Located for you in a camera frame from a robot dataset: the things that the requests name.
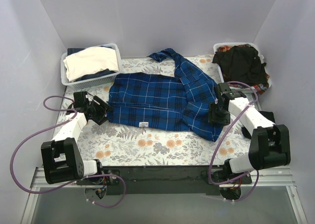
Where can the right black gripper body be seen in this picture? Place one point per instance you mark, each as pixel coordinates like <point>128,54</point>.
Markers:
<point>219,113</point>

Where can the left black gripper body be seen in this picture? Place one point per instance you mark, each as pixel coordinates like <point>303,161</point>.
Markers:
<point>100,111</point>

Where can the blue plaid long sleeve shirt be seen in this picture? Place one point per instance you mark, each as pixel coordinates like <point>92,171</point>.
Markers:
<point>178,103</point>

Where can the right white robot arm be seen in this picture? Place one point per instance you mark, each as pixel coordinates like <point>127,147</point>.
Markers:
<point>270,143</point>

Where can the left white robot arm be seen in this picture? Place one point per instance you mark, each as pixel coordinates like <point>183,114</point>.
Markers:
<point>62,160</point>

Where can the folded white shirt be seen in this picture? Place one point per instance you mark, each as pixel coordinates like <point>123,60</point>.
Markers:
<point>91,61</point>

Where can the folded black shirt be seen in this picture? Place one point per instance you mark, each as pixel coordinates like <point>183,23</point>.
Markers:
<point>266,114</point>

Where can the black crumpled shirt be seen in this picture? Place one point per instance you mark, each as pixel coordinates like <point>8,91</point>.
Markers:
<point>243,64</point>

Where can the right white plastic basket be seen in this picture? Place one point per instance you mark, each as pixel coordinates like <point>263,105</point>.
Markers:
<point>219,48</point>

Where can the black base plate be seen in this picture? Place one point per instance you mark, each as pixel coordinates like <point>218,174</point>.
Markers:
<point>161,179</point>

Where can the aluminium frame rail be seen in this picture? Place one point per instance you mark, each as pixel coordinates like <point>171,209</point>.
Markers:
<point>272,177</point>

